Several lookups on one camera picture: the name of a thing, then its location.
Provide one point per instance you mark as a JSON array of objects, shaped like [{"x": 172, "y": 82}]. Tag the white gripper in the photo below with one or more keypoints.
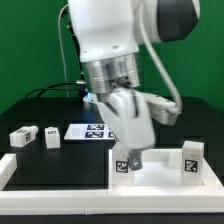
[{"x": 127, "y": 114}]

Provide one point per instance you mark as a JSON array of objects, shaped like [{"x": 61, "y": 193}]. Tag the white square table top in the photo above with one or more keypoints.
[{"x": 162, "y": 168}]

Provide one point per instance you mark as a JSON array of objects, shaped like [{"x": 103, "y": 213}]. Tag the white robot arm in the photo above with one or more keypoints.
[{"x": 109, "y": 34}]

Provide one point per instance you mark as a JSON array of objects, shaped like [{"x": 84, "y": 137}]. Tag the white tag sheet with markers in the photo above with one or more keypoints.
[{"x": 88, "y": 132}]

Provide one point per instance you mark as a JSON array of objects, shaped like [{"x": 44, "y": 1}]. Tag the white U-shaped obstacle fence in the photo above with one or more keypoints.
[{"x": 115, "y": 200}]

